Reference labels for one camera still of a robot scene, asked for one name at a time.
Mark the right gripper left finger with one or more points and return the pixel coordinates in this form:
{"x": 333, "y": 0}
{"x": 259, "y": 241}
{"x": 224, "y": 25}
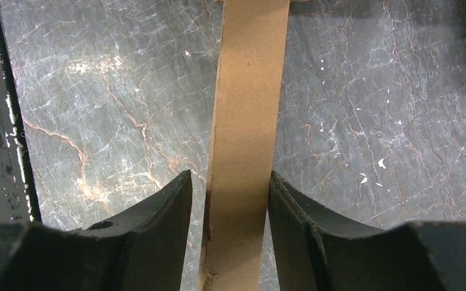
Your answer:
{"x": 140, "y": 248}

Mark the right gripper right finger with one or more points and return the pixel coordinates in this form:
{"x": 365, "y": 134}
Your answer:
{"x": 318, "y": 249}

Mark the cardboard box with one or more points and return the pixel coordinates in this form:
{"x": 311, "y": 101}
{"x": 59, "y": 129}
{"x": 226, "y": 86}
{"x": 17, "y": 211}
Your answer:
{"x": 246, "y": 103}

